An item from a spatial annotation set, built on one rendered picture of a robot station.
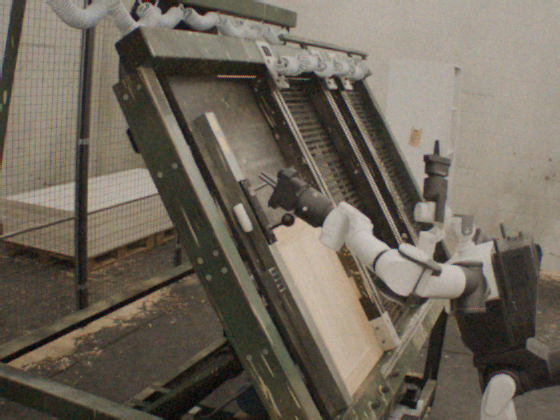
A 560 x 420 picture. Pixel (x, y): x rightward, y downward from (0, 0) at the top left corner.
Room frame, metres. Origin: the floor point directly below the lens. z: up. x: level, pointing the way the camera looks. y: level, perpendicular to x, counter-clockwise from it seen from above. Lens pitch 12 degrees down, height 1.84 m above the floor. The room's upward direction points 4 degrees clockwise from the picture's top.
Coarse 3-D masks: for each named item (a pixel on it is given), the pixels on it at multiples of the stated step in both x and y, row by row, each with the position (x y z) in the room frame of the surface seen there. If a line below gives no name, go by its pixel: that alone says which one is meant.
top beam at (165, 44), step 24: (120, 48) 1.77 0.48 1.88; (144, 48) 1.74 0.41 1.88; (168, 48) 1.83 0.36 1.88; (192, 48) 1.96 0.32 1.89; (216, 48) 2.11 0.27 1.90; (240, 48) 2.28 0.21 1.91; (288, 48) 2.72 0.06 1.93; (168, 72) 1.94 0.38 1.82; (192, 72) 2.07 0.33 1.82; (216, 72) 2.21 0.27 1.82; (240, 72) 2.36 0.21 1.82; (312, 72) 2.96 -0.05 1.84
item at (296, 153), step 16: (304, 48) 2.42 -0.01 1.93; (272, 64) 2.44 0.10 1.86; (304, 64) 2.40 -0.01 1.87; (256, 80) 2.44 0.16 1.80; (272, 80) 2.42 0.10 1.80; (256, 96) 2.44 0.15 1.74; (272, 96) 2.41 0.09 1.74; (272, 112) 2.41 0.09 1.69; (288, 112) 2.44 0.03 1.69; (272, 128) 2.41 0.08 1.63; (288, 128) 2.39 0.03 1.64; (288, 144) 2.39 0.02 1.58; (304, 144) 2.42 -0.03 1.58; (288, 160) 2.39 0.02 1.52; (304, 160) 2.37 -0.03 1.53; (304, 176) 2.37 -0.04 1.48; (320, 176) 2.40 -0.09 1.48; (320, 192) 2.34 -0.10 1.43; (352, 256) 2.30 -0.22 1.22; (352, 272) 2.29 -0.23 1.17; (368, 288) 2.27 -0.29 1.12; (368, 304) 2.27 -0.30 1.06; (368, 320) 2.26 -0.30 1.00; (384, 320) 2.25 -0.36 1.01; (384, 336) 2.24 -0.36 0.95
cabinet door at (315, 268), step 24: (288, 240) 2.05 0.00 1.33; (312, 240) 2.21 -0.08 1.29; (288, 264) 1.97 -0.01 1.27; (312, 264) 2.12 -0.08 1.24; (336, 264) 2.27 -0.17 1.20; (312, 288) 2.03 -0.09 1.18; (336, 288) 2.18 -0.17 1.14; (312, 312) 1.95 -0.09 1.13; (336, 312) 2.09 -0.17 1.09; (360, 312) 2.24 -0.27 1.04; (336, 336) 2.00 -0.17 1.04; (360, 336) 2.15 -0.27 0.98; (336, 360) 1.92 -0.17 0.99; (360, 360) 2.05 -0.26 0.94
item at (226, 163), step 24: (216, 120) 2.00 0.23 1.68; (216, 144) 1.94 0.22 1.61; (240, 192) 1.91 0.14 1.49; (264, 240) 1.88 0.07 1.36; (264, 264) 1.88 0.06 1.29; (288, 288) 1.85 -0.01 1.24; (288, 312) 1.85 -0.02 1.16; (312, 336) 1.83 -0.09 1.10; (312, 360) 1.82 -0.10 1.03; (336, 384) 1.79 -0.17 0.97; (336, 408) 1.79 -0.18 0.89
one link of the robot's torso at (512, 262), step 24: (504, 240) 1.99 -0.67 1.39; (528, 240) 1.88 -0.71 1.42; (504, 264) 1.84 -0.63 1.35; (528, 264) 1.81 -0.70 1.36; (504, 288) 1.81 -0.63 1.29; (528, 288) 1.81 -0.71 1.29; (504, 312) 1.81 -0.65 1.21; (528, 312) 1.80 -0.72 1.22; (480, 336) 1.84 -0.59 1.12; (504, 336) 1.82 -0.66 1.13; (528, 336) 1.82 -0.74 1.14
